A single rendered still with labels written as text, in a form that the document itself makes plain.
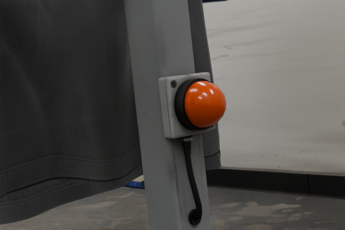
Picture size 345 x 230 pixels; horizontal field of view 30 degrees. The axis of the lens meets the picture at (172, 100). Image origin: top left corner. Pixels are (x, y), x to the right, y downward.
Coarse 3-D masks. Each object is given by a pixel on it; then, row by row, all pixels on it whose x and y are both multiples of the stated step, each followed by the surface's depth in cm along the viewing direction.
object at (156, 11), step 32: (128, 0) 54; (160, 0) 52; (128, 32) 55; (160, 32) 52; (160, 64) 52; (192, 64) 54; (160, 96) 52; (160, 128) 53; (160, 160) 53; (192, 160) 54; (160, 192) 54; (160, 224) 54
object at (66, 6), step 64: (0, 0) 75; (64, 0) 80; (192, 0) 95; (0, 64) 75; (64, 64) 80; (128, 64) 88; (0, 128) 75; (64, 128) 80; (128, 128) 88; (0, 192) 74; (64, 192) 80
